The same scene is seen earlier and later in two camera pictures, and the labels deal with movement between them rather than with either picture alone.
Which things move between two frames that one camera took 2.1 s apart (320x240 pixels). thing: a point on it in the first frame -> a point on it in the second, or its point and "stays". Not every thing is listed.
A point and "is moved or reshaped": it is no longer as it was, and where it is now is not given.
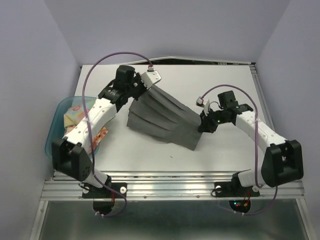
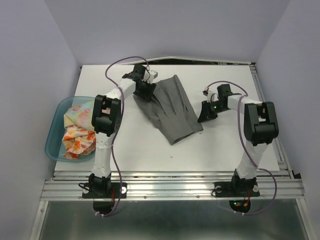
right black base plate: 234,189 stays
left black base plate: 106,192 stays
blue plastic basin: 56,129 stays
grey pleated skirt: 159,114 is moved or reshaped
